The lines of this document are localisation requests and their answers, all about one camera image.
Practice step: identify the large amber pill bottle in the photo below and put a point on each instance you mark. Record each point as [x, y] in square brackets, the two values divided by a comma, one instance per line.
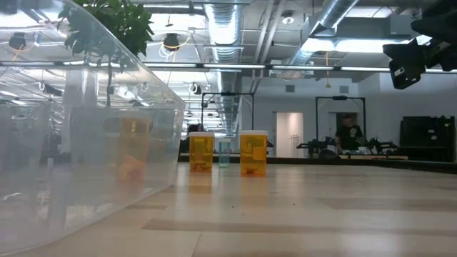
[253, 153]
[201, 153]

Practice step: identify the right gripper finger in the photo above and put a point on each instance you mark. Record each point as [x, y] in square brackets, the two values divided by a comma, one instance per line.
[407, 51]
[408, 73]

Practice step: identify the round ceiling sensor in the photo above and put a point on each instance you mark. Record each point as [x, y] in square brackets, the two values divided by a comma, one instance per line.
[287, 19]

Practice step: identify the black background robot arm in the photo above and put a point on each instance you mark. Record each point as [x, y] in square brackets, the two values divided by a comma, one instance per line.
[317, 143]
[382, 145]

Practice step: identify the black background station frame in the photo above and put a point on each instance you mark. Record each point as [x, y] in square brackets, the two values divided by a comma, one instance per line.
[228, 94]
[339, 97]

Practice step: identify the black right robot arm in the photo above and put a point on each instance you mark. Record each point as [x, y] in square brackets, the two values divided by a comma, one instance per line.
[441, 21]

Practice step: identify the linear ceiling light strip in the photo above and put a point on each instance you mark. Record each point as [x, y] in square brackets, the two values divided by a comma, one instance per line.
[232, 66]

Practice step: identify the small orange pill bottle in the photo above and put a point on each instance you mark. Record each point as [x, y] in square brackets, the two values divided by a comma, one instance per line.
[134, 150]

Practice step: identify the black hanging ceiling fixture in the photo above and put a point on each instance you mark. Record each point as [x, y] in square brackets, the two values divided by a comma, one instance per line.
[17, 41]
[171, 41]

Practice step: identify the silver ventilation duct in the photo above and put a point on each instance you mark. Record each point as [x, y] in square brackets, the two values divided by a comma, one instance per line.
[224, 25]
[332, 12]

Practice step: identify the green leafy plant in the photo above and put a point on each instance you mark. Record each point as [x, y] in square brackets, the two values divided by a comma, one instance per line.
[125, 21]

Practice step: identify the clear plastic bin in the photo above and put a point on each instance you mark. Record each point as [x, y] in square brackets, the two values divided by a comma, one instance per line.
[107, 200]
[21, 142]

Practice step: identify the small blue pill bottle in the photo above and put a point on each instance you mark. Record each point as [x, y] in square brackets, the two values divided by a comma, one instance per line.
[224, 155]

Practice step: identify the person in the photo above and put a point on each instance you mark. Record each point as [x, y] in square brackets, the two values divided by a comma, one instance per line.
[349, 137]
[195, 128]

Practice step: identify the black cabinet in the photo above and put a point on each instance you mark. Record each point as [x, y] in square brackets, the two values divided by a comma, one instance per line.
[428, 139]

